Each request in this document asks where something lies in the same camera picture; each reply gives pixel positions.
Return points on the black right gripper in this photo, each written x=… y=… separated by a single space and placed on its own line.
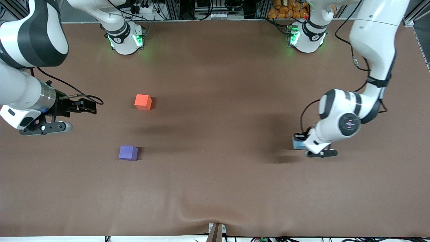
x=62 y=104

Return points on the pile of orange packaged snacks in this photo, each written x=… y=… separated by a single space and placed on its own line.
x=285 y=11

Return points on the white terminal block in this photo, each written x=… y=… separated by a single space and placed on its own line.
x=221 y=15

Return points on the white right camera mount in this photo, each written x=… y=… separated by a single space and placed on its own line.
x=20 y=117

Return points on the light blue foam block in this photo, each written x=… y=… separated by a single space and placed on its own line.
x=298 y=144

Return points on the brown table cover mat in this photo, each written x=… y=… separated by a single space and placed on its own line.
x=215 y=151

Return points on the metal table edge bracket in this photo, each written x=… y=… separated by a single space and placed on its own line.
x=216 y=233

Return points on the green plug connector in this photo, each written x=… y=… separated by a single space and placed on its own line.
x=263 y=239

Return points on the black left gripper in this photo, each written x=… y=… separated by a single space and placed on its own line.
x=298 y=137

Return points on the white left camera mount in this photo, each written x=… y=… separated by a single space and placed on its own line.
x=317 y=143

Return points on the purple foam block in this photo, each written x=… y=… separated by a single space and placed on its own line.
x=127 y=153

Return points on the aluminium side frame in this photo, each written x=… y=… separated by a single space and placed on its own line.
x=13 y=8
x=421 y=40

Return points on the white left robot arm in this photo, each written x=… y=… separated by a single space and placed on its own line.
x=376 y=40

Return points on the orange foam block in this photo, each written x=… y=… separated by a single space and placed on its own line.
x=142 y=102

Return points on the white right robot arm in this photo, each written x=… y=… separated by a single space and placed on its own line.
x=33 y=33

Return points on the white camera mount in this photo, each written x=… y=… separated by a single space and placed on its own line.
x=317 y=143
x=20 y=117

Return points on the aluminium profile post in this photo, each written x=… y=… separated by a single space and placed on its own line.
x=262 y=9
x=173 y=10

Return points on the white power strip with plugs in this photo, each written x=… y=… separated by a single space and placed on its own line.
x=147 y=9

